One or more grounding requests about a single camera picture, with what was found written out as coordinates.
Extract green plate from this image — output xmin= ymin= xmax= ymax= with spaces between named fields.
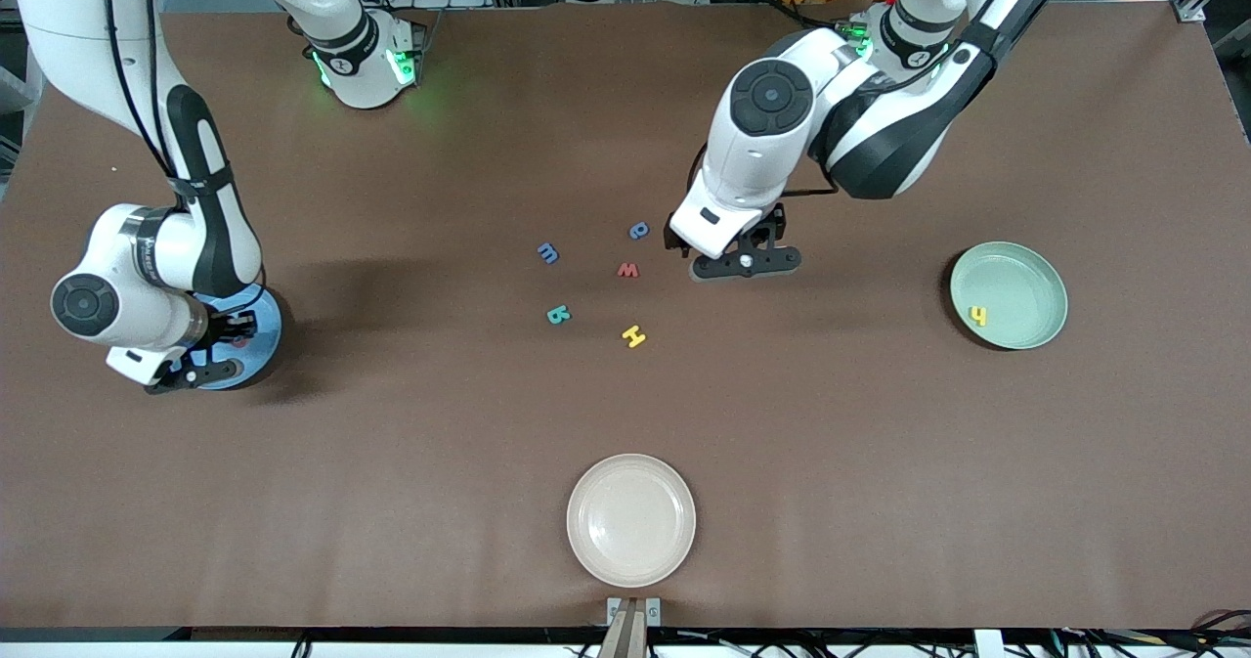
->
xmin=950 ymin=241 xmax=1069 ymax=351

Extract blue plate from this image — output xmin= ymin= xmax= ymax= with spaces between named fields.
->
xmin=186 ymin=285 xmax=283 ymax=391

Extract brown table mat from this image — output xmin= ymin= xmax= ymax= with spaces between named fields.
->
xmin=0 ymin=1 xmax=1251 ymax=632

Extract beige plate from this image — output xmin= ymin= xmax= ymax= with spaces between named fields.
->
xmin=566 ymin=454 xmax=698 ymax=589

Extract metal table bracket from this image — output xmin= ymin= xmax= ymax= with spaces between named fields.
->
xmin=606 ymin=596 xmax=662 ymax=630

